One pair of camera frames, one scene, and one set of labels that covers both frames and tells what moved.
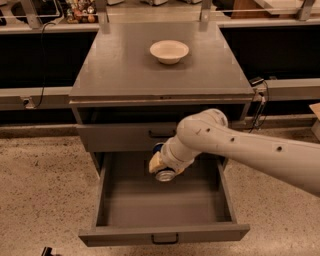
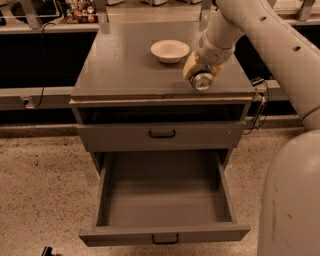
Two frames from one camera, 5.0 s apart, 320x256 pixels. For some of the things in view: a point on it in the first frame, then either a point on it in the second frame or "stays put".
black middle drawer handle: [165, 242] stays put
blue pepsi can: [163, 175] → [202, 79]
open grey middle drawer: [132, 206] stays put
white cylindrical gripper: [171, 161] → [213, 55]
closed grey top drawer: [117, 137] stays put
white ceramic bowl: [169, 51] stays put
